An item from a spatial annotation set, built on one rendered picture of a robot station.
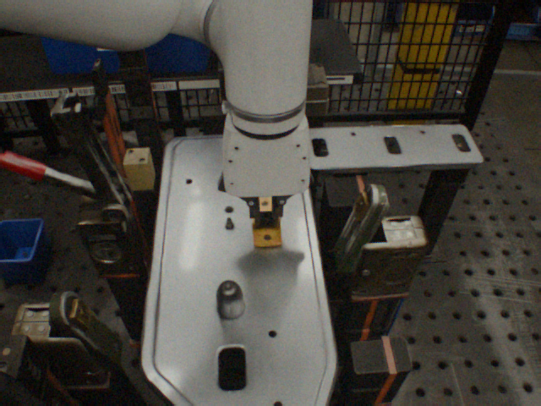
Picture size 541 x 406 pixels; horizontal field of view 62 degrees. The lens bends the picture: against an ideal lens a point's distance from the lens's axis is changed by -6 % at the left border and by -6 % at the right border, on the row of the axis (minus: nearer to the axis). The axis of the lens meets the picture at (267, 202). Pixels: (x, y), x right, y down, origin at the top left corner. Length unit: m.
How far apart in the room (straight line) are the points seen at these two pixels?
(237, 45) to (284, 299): 0.30
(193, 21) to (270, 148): 0.15
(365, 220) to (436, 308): 0.46
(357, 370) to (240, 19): 0.39
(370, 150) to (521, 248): 0.50
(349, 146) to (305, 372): 0.38
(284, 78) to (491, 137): 1.01
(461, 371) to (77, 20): 0.82
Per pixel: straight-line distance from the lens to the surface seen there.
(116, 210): 0.60
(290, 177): 0.55
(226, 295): 0.53
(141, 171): 0.67
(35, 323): 0.54
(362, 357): 0.57
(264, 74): 0.44
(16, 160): 0.61
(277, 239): 0.62
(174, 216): 0.67
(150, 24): 0.34
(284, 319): 0.57
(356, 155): 0.76
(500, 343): 0.98
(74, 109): 0.54
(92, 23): 0.33
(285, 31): 0.43
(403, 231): 0.61
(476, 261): 1.07
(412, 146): 0.80
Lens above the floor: 1.50
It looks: 47 degrees down
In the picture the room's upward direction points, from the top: straight up
